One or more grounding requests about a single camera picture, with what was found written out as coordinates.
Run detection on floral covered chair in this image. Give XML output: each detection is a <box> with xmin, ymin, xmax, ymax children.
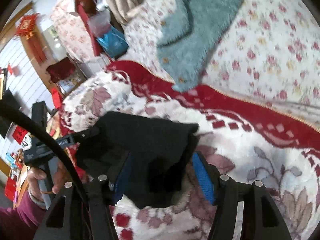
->
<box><xmin>49</xmin><ymin>0</ymin><xmax>102</xmax><ymax>62</ymax></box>

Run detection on thick black cable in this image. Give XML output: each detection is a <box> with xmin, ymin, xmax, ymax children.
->
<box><xmin>0</xmin><ymin>100</ymin><xmax>86</xmax><ymax>188</ymax></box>

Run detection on black pants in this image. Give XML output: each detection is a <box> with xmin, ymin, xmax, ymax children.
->
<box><xmin>75</xmin><ymin>112</ymin><xmax>199</xmax><ymax>209</ymax></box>

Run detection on maroon sleeve left forearm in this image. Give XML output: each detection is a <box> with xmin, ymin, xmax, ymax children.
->
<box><xmin>1</xmin><ymin>192</ymin><xmax>46</xmax><ymax>239</ymax></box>

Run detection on teal fuzzy towel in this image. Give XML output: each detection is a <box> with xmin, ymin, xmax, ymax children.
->
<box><xmin>157</xmin><ymin>0</ymin><xmax>244</xmax><ymax>92</ymax></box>

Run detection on red chinese knot decoration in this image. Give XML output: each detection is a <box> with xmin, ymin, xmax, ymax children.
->
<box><xmin>16</xmin><ymin>14</ymin><xmax>47</xmax><ymax>64</ymax></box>

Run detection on floral quilt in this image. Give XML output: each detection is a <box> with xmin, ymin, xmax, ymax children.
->
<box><xmin>124</xmin><ymin>0</ymin><xmax>319</xmax><ymax>126</ymax></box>

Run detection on red white fleece blanket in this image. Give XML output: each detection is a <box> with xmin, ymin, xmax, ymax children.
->
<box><xmin>60</xmin><ymin>61</ymin><xmax>319</xmax><ymax>239</ymax></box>

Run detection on left hand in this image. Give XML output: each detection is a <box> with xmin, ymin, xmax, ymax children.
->
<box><xmin>27</xmin><ymin>161</ymin><xmax>70</xmax><ymax>202</ymax></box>

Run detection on blue plastic bag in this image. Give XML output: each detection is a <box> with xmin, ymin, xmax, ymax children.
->
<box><xmin>96</xmin><ymin>26</ymin><xmax>129</xmax><ymax>59</ymax></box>

